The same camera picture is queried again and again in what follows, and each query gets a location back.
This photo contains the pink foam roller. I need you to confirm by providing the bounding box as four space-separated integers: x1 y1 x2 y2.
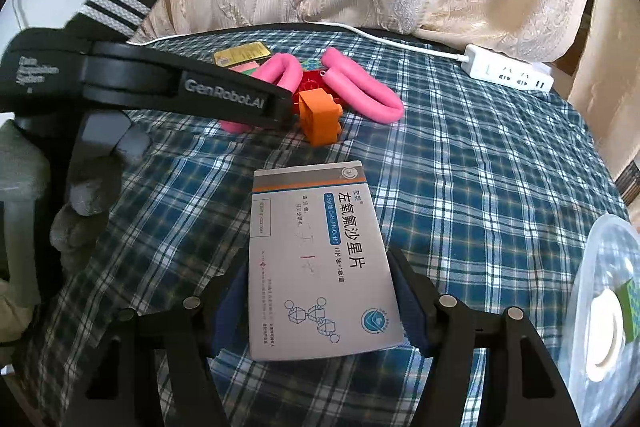
218 54 302 134
320 48 405 125

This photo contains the blue plaid tablecloth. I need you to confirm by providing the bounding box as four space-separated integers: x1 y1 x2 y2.
15 24 631 427

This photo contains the clear plastic bowl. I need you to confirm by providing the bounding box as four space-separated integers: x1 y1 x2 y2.
565 213 640 427

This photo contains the green dotted block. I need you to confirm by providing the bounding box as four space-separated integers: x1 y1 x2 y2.
617 279 640 343

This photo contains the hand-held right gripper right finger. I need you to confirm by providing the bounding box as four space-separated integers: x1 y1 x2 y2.
387 247 583 427

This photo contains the person's left hand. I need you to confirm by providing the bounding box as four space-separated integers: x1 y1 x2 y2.
49 151 124 274

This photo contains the white medicine box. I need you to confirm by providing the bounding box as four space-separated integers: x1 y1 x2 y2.
248 160 406 362

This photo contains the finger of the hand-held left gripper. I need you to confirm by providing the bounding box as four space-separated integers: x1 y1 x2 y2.
172 61 295 130

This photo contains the yellow flat box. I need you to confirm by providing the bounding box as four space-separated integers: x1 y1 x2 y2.
213 42 271 68

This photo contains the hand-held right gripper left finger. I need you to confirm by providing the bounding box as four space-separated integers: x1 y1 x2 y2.
60 264 251 427

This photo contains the orange toy brick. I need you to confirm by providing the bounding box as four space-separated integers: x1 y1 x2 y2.
292 88 346 146

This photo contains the white round disc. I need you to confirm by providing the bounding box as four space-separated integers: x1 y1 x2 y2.
585 289 626 380

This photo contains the white power cable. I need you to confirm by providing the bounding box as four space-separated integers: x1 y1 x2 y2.
125 22 468 60

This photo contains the white power strip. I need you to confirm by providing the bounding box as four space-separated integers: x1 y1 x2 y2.
462 44 555 94

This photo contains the red toy brick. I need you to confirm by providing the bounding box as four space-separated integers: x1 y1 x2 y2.
292 67 333 108

